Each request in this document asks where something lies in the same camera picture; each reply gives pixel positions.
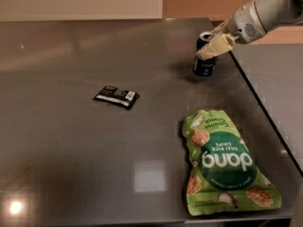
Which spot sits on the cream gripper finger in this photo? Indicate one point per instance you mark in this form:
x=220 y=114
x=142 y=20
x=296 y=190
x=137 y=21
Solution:
x=220 y=28
x=216 y=45

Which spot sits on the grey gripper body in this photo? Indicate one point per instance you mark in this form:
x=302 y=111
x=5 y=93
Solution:
x=243 y=25

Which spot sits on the blue pepsi can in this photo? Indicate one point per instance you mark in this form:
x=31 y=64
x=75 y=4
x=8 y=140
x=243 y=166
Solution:
x=200 y=67

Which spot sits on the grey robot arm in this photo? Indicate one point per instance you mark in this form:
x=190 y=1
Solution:
x=276 y=13

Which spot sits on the black snack bar wrapper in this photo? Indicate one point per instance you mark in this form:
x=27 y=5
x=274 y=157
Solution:
x=113 y=95

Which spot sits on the green dang chips bag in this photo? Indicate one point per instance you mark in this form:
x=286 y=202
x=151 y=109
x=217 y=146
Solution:
x=224 y=176

